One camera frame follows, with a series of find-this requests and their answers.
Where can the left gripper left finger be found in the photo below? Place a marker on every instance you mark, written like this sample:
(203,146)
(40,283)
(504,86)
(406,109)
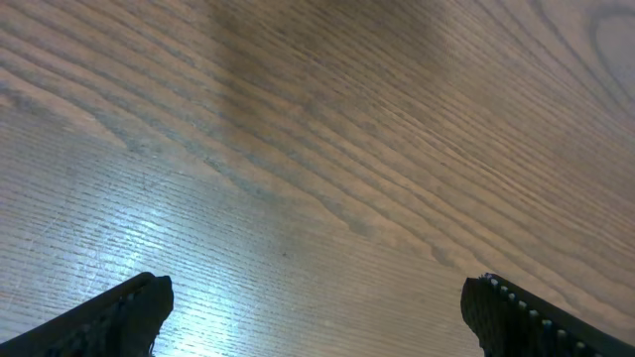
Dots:
(121,322)

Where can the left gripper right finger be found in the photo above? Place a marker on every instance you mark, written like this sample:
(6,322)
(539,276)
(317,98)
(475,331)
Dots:
(509,321)

